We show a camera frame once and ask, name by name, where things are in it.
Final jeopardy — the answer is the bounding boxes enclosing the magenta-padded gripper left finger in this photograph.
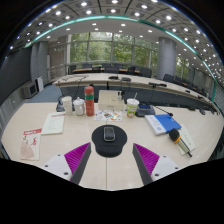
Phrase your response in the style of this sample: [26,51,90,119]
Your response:
[39,141,93,186]

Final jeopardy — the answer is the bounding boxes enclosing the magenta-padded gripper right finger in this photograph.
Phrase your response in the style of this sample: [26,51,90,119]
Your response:
[131,143,183,186]

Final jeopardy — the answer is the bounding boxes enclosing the black computer mouse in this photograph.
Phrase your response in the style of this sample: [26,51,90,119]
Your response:
[103,125,116,143]

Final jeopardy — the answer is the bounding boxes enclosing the black mouse pad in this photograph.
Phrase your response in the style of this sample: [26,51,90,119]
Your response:
[91,124,128,159]

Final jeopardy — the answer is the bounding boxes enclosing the blue and white book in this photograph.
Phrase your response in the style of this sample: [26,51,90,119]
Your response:
[144,113,183,137]

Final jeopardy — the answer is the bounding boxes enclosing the white booklet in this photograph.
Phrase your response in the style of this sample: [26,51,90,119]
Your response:
[41,112,67,136]

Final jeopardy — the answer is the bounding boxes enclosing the white paper sheet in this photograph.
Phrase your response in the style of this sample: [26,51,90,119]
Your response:
[176,123,197,156]

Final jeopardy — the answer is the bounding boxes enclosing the red and white leaflet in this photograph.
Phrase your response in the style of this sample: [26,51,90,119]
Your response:
[19,128,43,161]

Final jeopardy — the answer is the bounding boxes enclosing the grey conference microphone unit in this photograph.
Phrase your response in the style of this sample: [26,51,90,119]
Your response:
[135,103,174,118]

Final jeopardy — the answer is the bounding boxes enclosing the green printed cup with straw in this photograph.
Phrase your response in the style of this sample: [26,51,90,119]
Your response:
[126,92,140,118]

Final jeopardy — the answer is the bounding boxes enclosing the white paper cup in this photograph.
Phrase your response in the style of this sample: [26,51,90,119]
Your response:
[61,95,74,116]

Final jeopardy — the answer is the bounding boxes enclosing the colourful sticker sheet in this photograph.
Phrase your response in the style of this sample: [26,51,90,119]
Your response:
[93,109,123,123]

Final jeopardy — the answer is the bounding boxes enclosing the black conference microphone unit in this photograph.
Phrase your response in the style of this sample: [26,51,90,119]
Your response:
[55,95,66,113]

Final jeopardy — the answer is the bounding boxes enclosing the red drink bottle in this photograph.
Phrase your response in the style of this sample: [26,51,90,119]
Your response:
[83,85,96,117]

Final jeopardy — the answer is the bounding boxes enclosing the beige cardboard box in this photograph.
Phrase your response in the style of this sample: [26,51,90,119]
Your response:
[97,89,126,112]

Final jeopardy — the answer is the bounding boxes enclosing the curved conference desk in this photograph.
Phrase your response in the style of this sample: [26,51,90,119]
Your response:
[51,72,222,115]

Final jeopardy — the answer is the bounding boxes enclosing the white air purifier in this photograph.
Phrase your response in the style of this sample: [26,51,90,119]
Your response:
[34,76,45,93]

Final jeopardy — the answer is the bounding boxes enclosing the grey box appliance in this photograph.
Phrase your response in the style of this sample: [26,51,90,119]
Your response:
[21,81,38,99]

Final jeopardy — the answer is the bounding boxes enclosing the group of dark chairs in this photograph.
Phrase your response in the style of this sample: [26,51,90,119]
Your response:
[68,63,214,98]

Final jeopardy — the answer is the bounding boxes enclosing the group of ceiling lights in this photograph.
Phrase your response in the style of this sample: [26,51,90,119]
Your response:
[9,0,224,78]

